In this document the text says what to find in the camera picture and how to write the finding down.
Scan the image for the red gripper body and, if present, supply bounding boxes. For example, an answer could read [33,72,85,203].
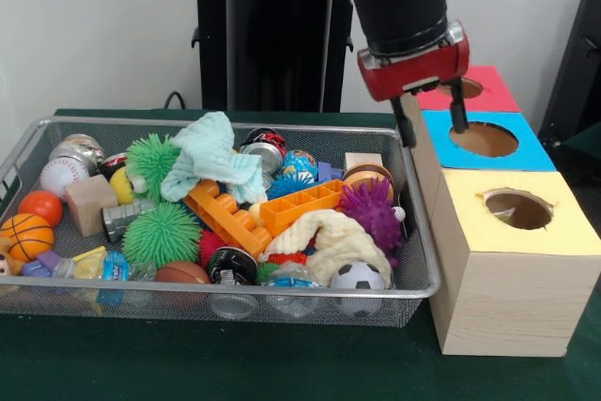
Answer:
[357,19,470,102]

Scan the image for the wooden box with three holes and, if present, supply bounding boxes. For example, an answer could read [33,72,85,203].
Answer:
[396,65,601,358]

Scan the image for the white baseball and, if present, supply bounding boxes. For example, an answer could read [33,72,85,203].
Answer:
[39,158,90,200]

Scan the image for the purple spiky toy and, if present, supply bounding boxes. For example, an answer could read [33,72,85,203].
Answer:
[338,179,405,267]

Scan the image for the mint green cloth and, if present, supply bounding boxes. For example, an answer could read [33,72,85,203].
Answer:
[161,111,268,205]

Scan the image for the black cable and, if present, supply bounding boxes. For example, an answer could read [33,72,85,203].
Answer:
[162,89,189,110]

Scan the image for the silver mesh bin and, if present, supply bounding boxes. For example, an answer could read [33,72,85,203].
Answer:
[0,115,441,330]

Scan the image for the green spiky toy with eyes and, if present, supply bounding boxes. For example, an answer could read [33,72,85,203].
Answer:
[125,133,182,203]

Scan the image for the long orange toy brick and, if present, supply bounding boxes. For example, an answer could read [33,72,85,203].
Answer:
[183,178,273,259]

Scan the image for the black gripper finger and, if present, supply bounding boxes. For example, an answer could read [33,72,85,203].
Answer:
[448,79,470,134]
[391,95,418,148]

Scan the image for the short orange toy brick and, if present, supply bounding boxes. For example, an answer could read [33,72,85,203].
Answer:
[259,178,347,228]

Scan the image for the cream yellow cloth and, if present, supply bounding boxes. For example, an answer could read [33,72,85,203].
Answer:
[256,208,393,287]

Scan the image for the small soccer ball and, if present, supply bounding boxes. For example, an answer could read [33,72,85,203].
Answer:
[330,260,387,290]

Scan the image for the green spiky ball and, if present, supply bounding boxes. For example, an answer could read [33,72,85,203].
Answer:
[121,203,204,269]

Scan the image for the small orange basketball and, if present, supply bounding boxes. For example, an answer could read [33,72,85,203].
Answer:
[0,212,55,262]

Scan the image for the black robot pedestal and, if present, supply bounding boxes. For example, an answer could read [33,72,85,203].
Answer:
[181,0,377,114]

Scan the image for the black upright panel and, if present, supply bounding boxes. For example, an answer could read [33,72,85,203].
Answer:
[537,0,601,142]

